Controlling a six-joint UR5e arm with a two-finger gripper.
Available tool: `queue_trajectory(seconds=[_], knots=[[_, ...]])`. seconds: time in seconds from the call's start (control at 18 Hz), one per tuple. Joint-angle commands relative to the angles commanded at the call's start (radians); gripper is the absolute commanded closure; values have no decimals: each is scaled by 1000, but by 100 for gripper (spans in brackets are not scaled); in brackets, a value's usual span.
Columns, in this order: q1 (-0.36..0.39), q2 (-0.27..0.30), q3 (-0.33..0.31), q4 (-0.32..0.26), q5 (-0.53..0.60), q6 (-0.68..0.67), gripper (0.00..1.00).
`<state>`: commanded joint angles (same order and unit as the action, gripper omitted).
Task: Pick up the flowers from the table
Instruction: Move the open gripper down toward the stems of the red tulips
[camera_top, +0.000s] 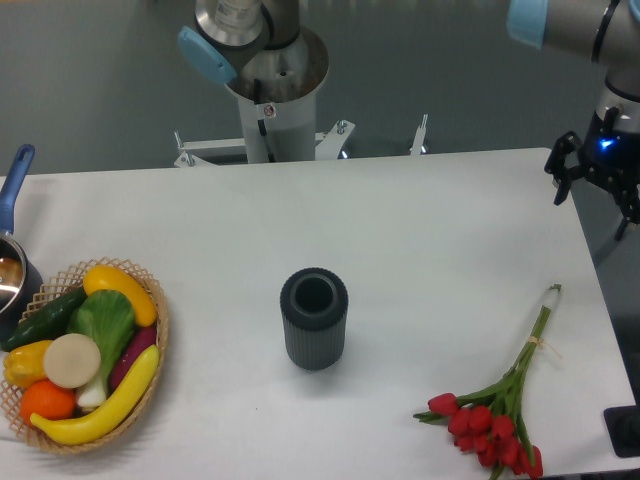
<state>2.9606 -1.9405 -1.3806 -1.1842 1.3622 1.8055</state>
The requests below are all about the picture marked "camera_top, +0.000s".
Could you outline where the dark grey ribbed vase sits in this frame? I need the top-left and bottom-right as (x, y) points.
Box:
(279, 267), (349, 371)

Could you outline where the dark green cucumber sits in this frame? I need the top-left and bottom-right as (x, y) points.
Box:
(1, 287), (87, 352)

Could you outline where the grey robot arm with base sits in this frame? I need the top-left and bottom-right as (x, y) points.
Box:
(177, 0), (329, 163)

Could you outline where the white metal mounting frame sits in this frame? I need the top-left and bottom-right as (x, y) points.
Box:
(173, 113), (430, 168)

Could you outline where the orange fruit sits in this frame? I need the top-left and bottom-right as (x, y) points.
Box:
(20, 380), (76, 426)

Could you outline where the yellow banana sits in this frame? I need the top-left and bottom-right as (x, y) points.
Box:
(30, 345), (160, 446)

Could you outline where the red tulip bouquet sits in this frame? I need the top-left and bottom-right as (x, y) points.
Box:
(413, 283), (562, 479)

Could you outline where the purple sweet potato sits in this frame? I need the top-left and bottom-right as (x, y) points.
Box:
(109, 325), (157, 392)

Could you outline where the green bok choy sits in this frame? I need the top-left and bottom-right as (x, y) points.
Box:
(66, 290), (135, 412)

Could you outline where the black stand base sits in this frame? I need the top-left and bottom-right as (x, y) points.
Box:
(603, 405), (639, 458)

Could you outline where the blue handled saucepan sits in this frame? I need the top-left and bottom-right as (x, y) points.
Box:
(1, 144), (42, 341)

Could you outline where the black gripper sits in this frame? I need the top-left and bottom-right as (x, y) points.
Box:
(544, 106), (639, 241)

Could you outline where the yellow bell pepper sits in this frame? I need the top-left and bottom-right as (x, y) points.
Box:
(3, 340), (53, 389)

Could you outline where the woven wicker basket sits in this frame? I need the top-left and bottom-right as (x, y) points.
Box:
(1, 258), (168, 454)

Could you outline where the yellow squash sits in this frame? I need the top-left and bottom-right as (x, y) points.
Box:
(82, 264), (157, 327)

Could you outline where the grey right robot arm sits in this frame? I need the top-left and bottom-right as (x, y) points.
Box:
(507, 0), (639, 241)

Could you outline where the beige round disc vegetable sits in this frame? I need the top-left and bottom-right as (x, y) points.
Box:
(43, 333), (101, 389)

